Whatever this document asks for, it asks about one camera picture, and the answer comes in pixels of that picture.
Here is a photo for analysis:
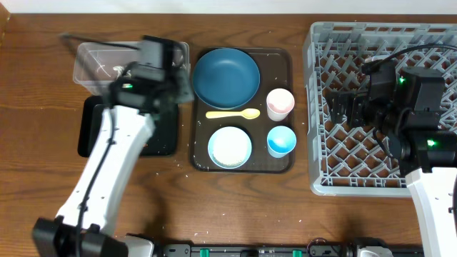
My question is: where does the dark blue plate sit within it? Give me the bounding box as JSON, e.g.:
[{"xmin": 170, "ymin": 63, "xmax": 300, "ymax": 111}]
[{"xmin": 192, "ymin": 48, "xmax": 261, "ymax": 109}]

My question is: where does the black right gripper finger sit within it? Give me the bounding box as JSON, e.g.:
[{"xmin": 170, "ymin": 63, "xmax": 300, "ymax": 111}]
[
  {"xmin": 325, "ymin": 91, "xmax": 356, "ymax": 102},
  {"xmin": 328, "ymin": 95, "xmax": 355, "ymax": 125}
]

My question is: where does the pink plastic cup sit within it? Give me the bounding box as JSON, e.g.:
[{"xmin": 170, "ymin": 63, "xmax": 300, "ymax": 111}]
[{"xmin": 266, "ymin": 89, "xmax": 295, "ymax": 121}]

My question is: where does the black waste tray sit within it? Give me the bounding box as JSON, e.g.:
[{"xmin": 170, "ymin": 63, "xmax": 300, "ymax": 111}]
[{"xmin": 77, "ymin": 96, "xmax": 179, "ymax": 157}]

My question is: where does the yellow plastic spoon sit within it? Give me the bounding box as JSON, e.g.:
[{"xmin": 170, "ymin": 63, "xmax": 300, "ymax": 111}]
[{"xmin": 206, "ymin": 109, "xmax": 261, "ymax": 120}]

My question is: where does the clear plastic waste bin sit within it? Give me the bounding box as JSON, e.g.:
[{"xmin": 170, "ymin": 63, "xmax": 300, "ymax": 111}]
[{"xmin": 72, "ymin": 41, "xmax": 191, "ymax": 96}]

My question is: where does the white tissue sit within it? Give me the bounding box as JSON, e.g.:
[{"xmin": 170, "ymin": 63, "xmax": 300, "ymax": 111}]
[{"xmin": 113, "ymin": 65, "xmax": 131, "ymax": 78}]

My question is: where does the brown serving tray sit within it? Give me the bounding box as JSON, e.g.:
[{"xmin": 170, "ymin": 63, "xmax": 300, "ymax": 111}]
[{"xmin": 189, "ymin": 48, "xmax": 294, "ymax": 174}]

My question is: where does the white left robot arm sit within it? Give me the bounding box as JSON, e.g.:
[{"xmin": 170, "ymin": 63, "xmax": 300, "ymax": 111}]
[{"xmin": 32, "ymin": 36, "xmax": 194, "ymax": 256}]

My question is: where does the light blue plastic cup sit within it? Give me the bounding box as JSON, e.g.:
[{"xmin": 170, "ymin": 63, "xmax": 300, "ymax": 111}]
[{"xmin": 267, "ymin": 126, "xmax": 297, "ymax": 158}]

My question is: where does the light blue bowl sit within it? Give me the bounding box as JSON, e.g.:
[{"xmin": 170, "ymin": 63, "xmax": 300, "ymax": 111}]
[{"xmin": 208, "ymin": 126, "xmax": 252, "ymax": 169}]

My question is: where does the grey dishwasher rack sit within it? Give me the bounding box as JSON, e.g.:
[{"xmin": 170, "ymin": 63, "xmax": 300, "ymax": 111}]
[{"xmin": 303, "ymin": 21, "xmax": 456, "ymax": 198}]

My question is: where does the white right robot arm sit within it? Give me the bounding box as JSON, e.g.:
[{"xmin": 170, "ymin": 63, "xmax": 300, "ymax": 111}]
[{"xmin": 326, "ymin": 58, "xmax": 456, "ymax": 256}]

